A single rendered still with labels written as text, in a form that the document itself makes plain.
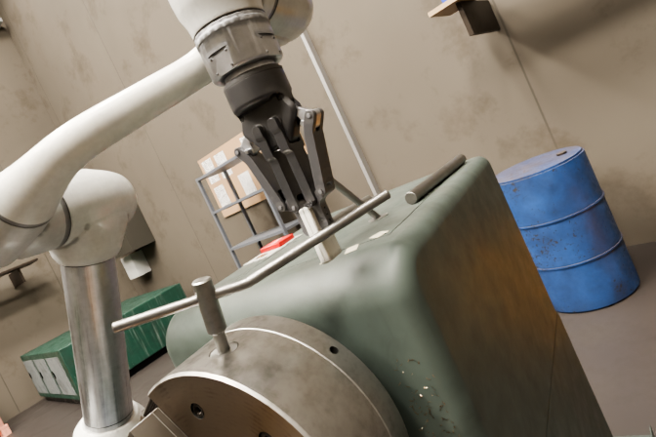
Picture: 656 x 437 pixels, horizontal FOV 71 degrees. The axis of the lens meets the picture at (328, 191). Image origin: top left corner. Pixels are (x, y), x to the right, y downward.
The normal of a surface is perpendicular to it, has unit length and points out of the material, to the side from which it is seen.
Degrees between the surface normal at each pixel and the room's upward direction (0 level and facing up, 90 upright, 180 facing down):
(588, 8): 90
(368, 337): 90
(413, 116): 90
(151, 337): 90
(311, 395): 55
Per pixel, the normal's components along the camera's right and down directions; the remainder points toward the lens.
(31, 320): 0.69, -0.28
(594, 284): -0.21, 0.15
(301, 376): 0.30, -0.85
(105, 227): 0.92, 0.18
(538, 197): -0.48, 0.27
